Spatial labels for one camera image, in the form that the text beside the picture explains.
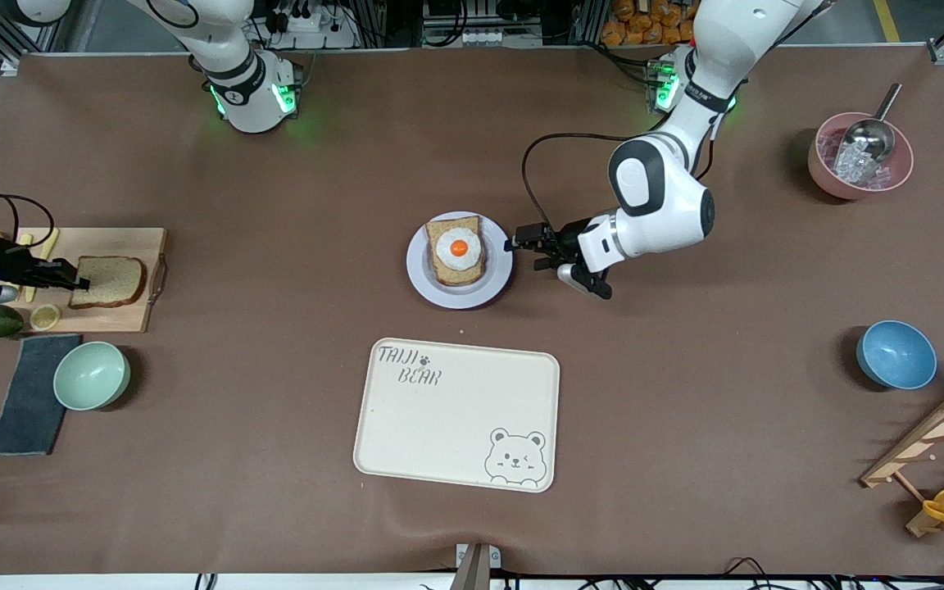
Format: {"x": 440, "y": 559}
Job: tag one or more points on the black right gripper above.
{"x": 15, "y": 270}

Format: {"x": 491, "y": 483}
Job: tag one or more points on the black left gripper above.
{"x": 564, "y": 242}

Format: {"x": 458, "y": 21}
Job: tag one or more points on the plain brown bread slice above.
{"x": 111, "y": 282}

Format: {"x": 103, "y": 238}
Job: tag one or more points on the lavender round plate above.
{"x": 496, "y": 279}

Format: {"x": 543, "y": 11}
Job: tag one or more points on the fried egg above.
{"x": 459, "y": 247}

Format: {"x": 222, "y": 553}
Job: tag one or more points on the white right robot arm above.
{"x": 247, "y": 90}

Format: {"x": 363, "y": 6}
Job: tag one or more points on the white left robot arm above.
{"x": 660, "y": 197}

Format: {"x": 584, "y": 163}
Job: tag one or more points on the yellow plastic knife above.
{"x": 48, "y": 242}

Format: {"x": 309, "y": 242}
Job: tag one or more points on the lemon slice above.
{"x": 44, "y": 317}

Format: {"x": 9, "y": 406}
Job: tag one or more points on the yellow plastic fork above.
{"x": 26, "y": 239}

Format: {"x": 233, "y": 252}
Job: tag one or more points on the wooden cutting board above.
{"x": 103, "y": 319}

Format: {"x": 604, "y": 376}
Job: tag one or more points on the mint green bowl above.
{"x": 91, "y": 375}

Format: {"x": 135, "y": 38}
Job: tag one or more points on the dark grey cloth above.
{"x": 29, "y": 410}

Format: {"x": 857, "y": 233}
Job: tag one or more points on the cream bear print tray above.
{"x": 456, "y": 426}

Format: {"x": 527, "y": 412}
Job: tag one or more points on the orange snack bags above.
{"x": 644, "y": 24}

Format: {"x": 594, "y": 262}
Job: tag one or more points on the pink bowl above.
{"x": 824, "y": 176}

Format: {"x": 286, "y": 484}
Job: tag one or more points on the white power strip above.
{"x": 308, "y": 29}

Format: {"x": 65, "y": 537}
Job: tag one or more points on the clear ice cube pile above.
{"x": 857, "y": 168}

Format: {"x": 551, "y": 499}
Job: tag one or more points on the metal scoop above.
{"x": 869, "y": 135}

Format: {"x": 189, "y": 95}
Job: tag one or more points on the blue bowl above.
{"x": 896, "y": 355}

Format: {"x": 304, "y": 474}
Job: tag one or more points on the wooden drying rack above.
{"x": 931, "y": 434}

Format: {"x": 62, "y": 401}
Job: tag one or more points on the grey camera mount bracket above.
{"x": 476, "y": 565}

